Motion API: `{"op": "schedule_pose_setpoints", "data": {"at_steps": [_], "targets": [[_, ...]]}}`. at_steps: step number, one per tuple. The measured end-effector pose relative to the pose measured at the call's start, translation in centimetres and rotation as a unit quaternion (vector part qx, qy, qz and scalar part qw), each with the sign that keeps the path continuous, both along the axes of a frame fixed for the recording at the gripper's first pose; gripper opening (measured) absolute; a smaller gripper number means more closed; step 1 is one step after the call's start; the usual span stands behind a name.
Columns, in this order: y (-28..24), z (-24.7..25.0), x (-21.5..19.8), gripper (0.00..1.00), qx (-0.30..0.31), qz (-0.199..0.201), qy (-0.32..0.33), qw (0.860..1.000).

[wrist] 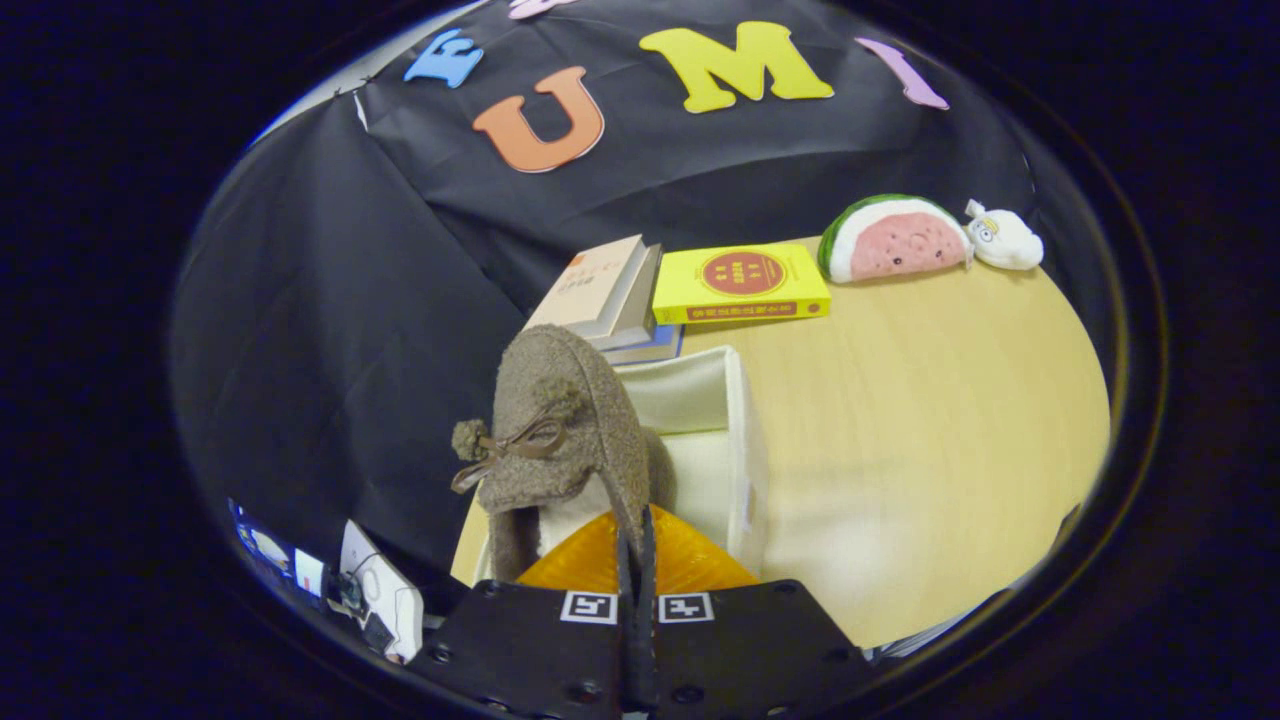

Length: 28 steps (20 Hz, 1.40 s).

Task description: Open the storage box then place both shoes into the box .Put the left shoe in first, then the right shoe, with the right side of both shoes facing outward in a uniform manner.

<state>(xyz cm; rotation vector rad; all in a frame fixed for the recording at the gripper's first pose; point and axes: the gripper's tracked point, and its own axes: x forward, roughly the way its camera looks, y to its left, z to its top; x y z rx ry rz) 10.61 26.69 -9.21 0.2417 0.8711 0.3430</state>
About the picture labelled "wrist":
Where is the yellow book with red circle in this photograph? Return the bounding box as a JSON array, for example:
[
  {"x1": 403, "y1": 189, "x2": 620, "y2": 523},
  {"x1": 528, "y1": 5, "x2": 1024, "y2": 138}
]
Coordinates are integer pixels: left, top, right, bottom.
[{"x1": 652, "y1": 243, "x2": 833, "y2": 326}]

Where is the blue book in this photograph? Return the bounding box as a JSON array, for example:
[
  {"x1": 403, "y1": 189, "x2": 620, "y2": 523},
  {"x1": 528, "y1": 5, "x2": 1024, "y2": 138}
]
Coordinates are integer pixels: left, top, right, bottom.
[{"x1": 600, "y1": 322, "x2": 686, "y2": 367}]

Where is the blue printed packet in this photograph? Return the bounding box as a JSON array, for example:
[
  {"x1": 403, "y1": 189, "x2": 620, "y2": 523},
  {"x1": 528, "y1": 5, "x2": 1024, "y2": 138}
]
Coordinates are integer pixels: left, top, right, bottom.
[{"x1": 228, "y1": 498, "x2": 329, "y2": 601}]

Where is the brown fuzzy slipper shoe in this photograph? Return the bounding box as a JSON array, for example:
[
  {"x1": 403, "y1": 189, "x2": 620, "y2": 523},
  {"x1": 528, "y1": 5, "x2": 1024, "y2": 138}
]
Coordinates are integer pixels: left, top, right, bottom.
[
  {"x1": 645, "y1": 428, "x2": 679, "y2": 511},
  {"x1": 450, "y1": 323, "x2": 653, "y2": 584}
]

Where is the white plush toy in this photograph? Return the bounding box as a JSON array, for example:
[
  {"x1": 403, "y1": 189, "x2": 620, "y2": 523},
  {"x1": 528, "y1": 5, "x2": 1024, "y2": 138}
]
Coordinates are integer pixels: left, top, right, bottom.
[{"x1": 964, "y1": 198, "x2": 1045, "y2": 272}]

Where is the grey book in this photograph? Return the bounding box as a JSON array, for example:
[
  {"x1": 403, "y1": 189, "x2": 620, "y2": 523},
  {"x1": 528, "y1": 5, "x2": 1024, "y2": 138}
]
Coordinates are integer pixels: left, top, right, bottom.
[{"x1": 585, "y1": 243, "x2": 664, "y2": 353}]

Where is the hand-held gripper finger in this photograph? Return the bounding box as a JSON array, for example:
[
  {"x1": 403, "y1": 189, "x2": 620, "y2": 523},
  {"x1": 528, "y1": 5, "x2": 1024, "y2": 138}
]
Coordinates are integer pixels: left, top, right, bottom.
[
  {"x1": 408, "y1": 505, "x2": 641, "y2": 720},
  {"x1": 640, "y1": 505, "x2": 871, "y2": 720}
]

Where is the cream fabric storage box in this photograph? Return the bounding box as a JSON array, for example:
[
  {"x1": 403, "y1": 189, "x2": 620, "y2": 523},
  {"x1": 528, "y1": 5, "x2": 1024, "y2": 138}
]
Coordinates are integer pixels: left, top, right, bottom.
[{"x1": 450, "y1": 345, "x2": 769, "y2": 586}]

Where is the white device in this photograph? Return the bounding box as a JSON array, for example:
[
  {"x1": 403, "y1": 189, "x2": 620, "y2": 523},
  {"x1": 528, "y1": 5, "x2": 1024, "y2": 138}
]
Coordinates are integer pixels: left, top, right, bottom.
[{"x1": 338, "y1": 518, "x2": 426, "y2": 665}]

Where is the beige book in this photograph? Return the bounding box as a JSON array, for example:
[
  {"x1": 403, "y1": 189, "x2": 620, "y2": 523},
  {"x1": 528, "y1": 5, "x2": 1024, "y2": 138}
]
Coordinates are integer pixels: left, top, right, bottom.
[{"x1": 522, "y1": 234, "x2": 649, "y2": 339}]

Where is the watermelon slice plush toy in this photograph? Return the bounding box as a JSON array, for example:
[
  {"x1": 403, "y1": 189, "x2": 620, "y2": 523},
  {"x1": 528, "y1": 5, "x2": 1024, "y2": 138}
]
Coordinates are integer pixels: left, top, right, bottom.
[{"x1": 817, "y1": 194, "x2": 974, "y2": 285}]

